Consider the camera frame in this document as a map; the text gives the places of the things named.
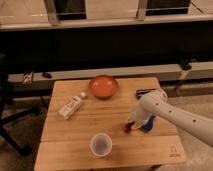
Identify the black clamp with stand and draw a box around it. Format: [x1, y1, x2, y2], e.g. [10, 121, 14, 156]
[175, 59, 196, 96]

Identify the striped clamp on ledge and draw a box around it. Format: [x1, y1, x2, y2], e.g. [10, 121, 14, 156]
[22, 71, 34, 84]

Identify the clear plastic cup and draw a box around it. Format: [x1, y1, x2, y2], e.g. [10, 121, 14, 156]
[90, 133, 112, 157]

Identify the black rectangular case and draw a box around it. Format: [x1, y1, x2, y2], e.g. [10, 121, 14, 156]
[136, 89, 157, 100]

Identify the orange bowl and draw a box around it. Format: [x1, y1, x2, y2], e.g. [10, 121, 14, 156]
[89, 75, 118, 99]

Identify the small black object on ledge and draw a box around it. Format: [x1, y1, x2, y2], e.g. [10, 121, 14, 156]
[42, 72, 52, 79]

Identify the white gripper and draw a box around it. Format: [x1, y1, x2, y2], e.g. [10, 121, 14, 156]
[130, 107, 150, 128]

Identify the black office chair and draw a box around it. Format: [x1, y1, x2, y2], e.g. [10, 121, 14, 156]
[0, 53, 41, 158]

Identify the wooden table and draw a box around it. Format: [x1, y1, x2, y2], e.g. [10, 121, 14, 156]
[34, 77, 186, 171]

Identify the red pepper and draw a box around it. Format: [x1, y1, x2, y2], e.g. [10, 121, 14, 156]
[123, 121, 134, 133]

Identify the blue sponge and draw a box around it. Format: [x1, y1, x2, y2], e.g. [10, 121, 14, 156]
[141, 115, 155, 132]

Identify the white plastic bottle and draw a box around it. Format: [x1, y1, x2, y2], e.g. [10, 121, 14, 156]
[59, 92, 86, 120]

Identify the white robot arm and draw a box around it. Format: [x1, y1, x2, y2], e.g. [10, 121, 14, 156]
[130, 89, 213, 147]

